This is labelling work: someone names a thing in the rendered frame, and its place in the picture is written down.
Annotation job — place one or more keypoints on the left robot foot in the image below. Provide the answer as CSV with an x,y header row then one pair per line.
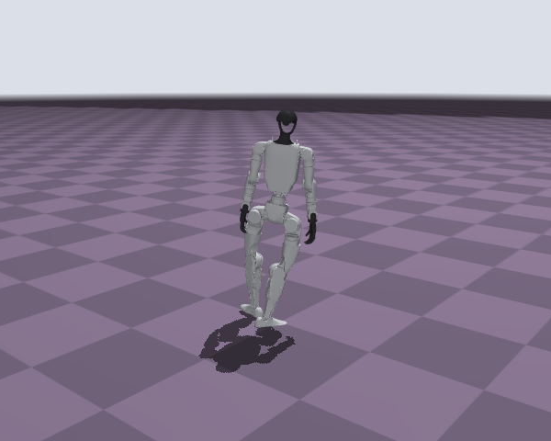
x,y
257,312

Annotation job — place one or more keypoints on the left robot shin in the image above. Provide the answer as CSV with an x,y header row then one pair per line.
x,y
253,279

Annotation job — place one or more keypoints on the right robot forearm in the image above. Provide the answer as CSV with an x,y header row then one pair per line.
x,y
311,200

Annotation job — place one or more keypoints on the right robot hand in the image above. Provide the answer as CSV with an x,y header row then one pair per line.
x,y
312,229

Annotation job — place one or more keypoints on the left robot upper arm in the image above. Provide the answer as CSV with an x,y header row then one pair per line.
x,y
256,161

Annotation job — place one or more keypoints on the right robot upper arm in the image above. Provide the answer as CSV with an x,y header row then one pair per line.
x,y
307,155

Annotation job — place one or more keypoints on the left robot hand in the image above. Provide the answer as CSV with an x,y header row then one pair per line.
x,y
244,210

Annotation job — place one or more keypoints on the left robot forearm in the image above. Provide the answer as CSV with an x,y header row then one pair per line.
x,y
248,192

